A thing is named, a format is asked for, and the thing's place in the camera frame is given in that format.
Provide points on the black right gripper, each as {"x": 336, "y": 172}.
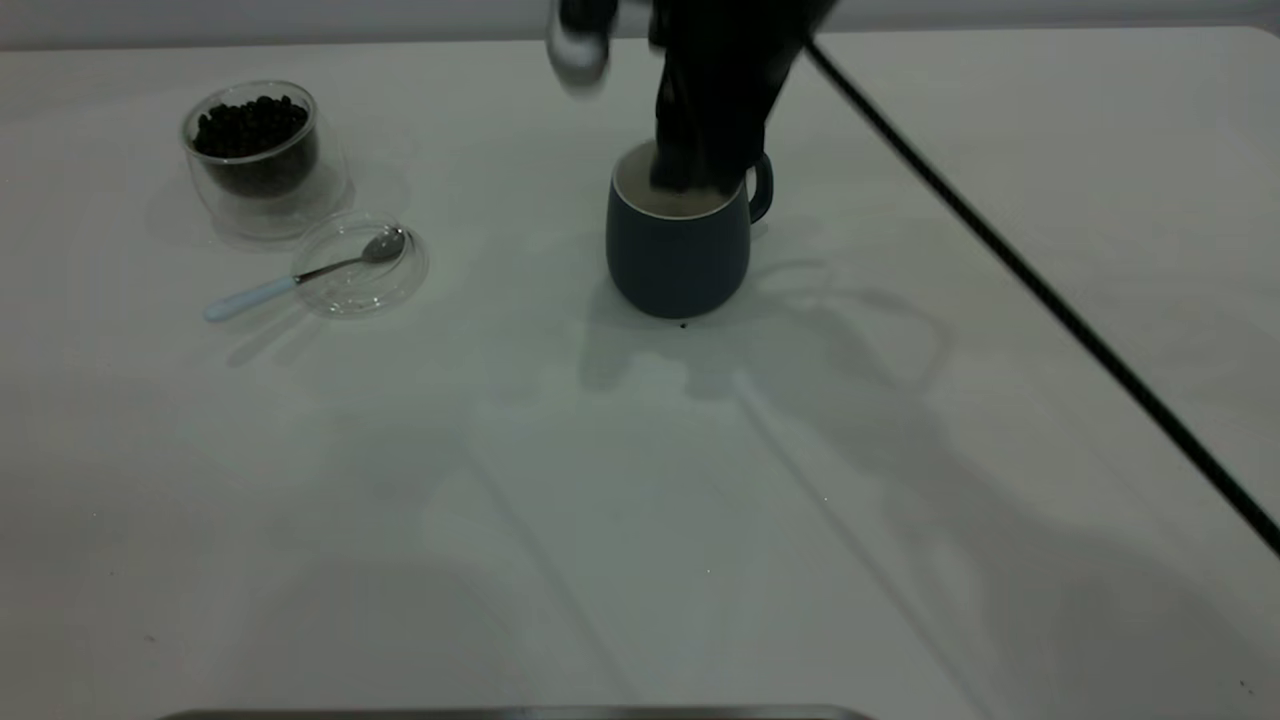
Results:
{"x": 730, "y": 35}

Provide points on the dark grey ceramic mug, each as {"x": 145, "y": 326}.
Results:
{"x": 680, "y": 260}

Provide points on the clear round glass lid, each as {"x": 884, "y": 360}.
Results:
{"x": 372, "y": 296}

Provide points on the dark coffee beans pile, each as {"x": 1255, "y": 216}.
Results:
{"x": 250, "y": 130}

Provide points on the clear glass jar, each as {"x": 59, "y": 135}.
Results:
{"x": 290, "y": 215}

